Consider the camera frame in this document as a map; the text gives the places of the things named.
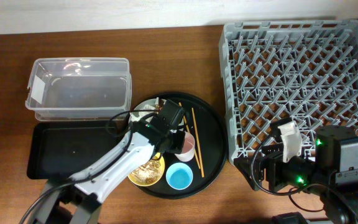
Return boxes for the clear plastic bin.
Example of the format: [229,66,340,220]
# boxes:
[25,57,132,121]

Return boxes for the blue plastic cup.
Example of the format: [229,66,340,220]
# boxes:
[165,162,193,190]

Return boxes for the yellow bowl with food scraps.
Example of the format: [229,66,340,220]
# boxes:
[127,152,165,187]

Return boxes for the wooden chopstick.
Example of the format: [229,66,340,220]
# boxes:
[178,102,201,170]
[191,108,204,178]

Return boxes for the wooden chopstick left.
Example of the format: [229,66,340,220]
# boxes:
[178,102,201,170]

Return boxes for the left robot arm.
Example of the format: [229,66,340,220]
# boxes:
[20,100,186,223]

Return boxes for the black rectangular tray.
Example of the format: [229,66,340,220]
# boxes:
[27,120,119,179]

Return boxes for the pink plastic cup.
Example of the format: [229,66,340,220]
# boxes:
[175,132,195,162]

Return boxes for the wooden chopstick right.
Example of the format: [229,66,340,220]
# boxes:
[191,108,204,178]

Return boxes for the crumpled white napkin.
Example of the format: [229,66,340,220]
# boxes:
[129,111,150,122]

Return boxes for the black round tray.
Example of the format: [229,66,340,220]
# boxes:
[135,92,228,199]

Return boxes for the grey dishwasher rack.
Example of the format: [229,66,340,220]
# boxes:
[219,20,358,161]

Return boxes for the black device at bottom edge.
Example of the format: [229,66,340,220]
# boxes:
[270,212,308,224]

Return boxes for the grey round plate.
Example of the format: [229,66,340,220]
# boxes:
[132,97,166,114]

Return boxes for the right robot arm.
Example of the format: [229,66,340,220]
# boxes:
[233,118,358,223]

